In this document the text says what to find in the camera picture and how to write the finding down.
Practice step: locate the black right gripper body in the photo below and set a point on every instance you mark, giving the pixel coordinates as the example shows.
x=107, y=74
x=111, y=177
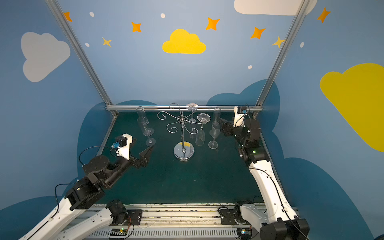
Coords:
x=231, y=128

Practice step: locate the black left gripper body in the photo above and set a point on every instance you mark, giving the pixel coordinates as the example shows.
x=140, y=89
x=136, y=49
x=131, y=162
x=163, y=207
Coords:
x=134, y=161

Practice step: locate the clear flute glass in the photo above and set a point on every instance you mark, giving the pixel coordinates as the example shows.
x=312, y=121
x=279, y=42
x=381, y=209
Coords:
x=150, y=141
x=216, y=115
x=192, y=107
x=142, y=115

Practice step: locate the clear wine glass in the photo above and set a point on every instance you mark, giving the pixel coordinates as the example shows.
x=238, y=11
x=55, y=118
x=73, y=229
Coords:
x=215, y=132
x=203, y=118

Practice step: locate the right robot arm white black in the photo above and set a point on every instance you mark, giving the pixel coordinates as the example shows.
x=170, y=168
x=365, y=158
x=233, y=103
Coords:
x=279, y=221

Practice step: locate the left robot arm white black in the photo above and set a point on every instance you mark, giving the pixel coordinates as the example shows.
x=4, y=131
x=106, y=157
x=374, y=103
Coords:
x=101, y=174

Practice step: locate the chrome wine glass rack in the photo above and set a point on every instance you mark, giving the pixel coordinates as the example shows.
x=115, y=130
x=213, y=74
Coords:
x=183, y=151

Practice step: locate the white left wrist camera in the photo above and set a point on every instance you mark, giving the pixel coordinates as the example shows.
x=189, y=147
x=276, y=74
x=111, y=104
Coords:
x=122, y=146

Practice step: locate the aluminium back frame rail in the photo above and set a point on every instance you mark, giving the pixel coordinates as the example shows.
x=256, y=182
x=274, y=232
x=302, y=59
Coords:
x=156, y=108

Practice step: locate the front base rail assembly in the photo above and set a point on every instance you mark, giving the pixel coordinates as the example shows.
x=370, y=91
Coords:
x=176, y=221

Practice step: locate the aluminium right corner post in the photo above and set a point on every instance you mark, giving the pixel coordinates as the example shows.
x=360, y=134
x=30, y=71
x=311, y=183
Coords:
x=290, y=37

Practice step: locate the aluminium corner post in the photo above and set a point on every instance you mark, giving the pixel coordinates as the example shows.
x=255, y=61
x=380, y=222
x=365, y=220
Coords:
x=64, y=24
x=290, y=37

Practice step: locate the aluminium left corner post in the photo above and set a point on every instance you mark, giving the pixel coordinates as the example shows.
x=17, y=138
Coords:
x=64, y=24

